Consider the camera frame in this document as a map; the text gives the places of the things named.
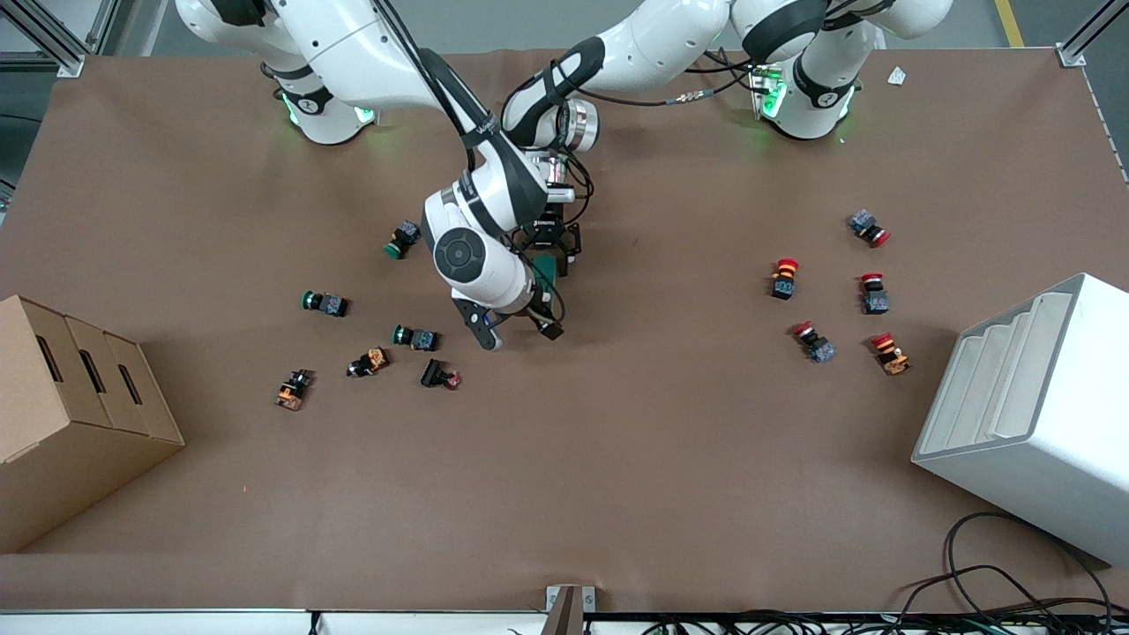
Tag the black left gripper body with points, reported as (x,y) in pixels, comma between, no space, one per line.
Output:
(548,231)

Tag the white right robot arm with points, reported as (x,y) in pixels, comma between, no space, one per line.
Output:
(353,44)

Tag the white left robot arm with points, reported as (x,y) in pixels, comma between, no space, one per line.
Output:
(661,44)

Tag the red mushroom button grey block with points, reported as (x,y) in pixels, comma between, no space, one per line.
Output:
(867,226)
(875,298)
(817,346)

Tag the red mushroom button orange block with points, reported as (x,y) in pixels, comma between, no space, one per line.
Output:
(891,355)

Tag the small white paper scrap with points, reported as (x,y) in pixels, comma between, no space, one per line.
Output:
(897,76)

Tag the white table edge strip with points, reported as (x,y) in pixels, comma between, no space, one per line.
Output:
(176,623)

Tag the brown cardboard box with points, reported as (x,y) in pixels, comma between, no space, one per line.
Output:
(62,441)

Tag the white stepped rack box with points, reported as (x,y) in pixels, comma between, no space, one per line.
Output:
(1041,423)

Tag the green push button switch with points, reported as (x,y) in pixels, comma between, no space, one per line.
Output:
(404,238)
(418,339)
(328,304)

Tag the black switch with red lens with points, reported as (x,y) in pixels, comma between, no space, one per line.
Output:
(436,374)

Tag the orange black selector switch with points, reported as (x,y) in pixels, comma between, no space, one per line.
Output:
(293,392)
(370,362)

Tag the grey metal camera bracket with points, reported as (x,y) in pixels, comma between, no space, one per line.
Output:
(569,608)

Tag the aluminium frame profile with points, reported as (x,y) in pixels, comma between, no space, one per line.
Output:
(1080,40)
(53,44)

